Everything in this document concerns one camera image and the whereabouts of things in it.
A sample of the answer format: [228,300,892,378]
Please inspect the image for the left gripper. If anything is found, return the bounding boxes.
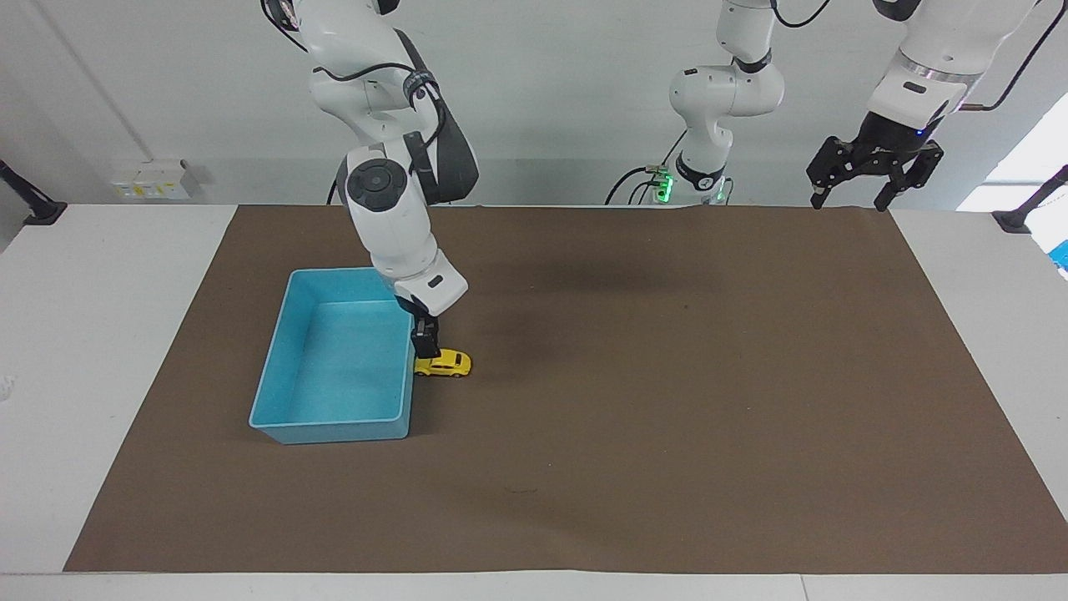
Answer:
[805,111,945,213]

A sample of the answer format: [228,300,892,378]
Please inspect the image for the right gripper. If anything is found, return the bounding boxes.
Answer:
[396,295,441,335]

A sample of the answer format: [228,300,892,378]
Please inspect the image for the yellow toy beetle car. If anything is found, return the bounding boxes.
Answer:
[414,349,472,379]

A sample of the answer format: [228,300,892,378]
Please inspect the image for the light blue plastic bin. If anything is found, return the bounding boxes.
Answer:
[249,267,419,445]

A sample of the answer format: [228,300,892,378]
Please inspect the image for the black stand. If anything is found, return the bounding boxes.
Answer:
[991,164,1068,235]
[0,159,68,227]

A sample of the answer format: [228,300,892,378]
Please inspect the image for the black cable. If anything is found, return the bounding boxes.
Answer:
[606,164,670,206]
[958,0,1068,113]
[310,63,444,153]
[768,0,834,29]

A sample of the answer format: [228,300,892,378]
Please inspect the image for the white wall socket box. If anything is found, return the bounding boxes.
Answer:
[110,159,203,202]

